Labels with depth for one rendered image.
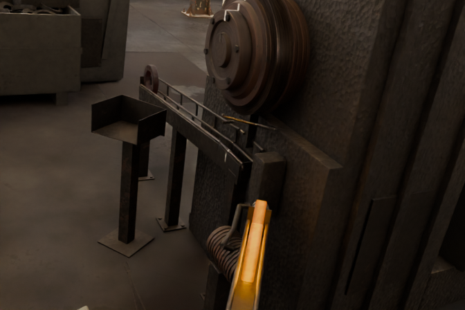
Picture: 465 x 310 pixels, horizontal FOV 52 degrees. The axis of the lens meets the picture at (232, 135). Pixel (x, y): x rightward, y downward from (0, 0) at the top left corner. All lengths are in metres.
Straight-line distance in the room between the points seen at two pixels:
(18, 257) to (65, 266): 0.23
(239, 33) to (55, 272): 1.38
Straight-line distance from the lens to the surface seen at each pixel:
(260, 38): 1.61
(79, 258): 2.45
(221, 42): 1.71
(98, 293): 2.27
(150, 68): 2.82
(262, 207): 1.42
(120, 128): 2.31
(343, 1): 1.56
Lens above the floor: 1.51
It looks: 23 degrees down
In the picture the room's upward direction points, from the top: 8 degrees clockwise
